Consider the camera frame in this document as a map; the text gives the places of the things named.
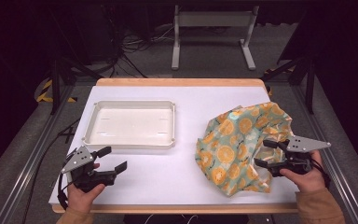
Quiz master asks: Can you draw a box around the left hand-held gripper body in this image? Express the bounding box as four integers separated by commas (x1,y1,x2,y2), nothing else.
60,145,118,193

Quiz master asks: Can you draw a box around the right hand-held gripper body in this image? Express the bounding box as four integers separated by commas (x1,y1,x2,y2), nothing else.
268,135,332,177

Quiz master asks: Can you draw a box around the orange print cloth bag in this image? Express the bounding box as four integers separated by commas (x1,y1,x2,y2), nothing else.
195,101,294,198

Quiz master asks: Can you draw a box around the white plastic tray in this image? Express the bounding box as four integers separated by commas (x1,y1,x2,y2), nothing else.
81,100,177,150

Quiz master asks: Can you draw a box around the person's right hand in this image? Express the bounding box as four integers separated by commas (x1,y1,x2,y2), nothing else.
279,150,327,194

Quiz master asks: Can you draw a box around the person's left hand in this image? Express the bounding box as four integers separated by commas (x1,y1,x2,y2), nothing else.
66,182,106,215

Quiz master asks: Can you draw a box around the black metal stand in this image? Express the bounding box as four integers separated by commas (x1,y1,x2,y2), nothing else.
260,55,316,115
48,57,103,116

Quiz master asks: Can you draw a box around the yellow black hazard tape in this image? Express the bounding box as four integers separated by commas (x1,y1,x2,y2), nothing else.
36,78,77,104

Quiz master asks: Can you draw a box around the grey metal stand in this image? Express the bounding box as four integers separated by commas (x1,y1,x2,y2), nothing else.
171,4,260,71

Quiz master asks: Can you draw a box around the black floor cable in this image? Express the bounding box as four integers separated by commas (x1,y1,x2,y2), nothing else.
21,118,82,224

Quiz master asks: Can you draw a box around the aluminium rail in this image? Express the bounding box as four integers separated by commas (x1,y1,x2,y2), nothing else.
0,85,76,224
292,83,358,224

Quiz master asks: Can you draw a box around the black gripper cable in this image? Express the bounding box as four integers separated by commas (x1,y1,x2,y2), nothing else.
310,158,331,189
57,172,71,211

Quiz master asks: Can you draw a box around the bundle of floor cables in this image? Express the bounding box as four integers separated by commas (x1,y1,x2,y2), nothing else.
103,18,175,78

